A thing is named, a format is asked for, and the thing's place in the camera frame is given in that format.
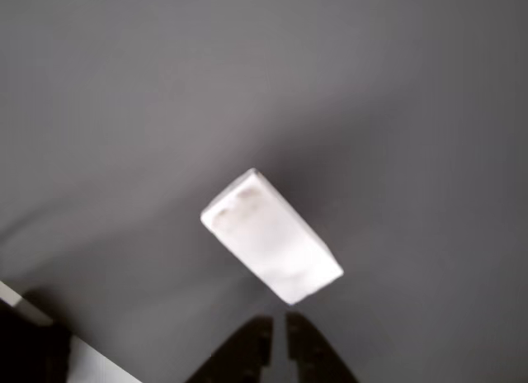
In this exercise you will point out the grey table mat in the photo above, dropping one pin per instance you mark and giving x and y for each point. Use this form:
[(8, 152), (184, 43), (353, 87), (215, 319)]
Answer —
[(206, 90)]

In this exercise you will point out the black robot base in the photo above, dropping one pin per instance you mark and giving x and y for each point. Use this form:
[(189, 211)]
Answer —
[(29, 341)]

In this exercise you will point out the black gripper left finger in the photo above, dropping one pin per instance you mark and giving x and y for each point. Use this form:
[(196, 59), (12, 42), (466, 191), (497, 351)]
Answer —
[(243, 354)]

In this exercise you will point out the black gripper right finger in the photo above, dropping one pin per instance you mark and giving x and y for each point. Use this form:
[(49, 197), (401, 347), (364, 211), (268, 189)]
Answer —
[(313, 354)]

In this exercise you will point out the small white rectangular box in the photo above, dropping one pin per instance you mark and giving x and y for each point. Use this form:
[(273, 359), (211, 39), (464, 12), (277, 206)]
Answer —
[(272, 238)]

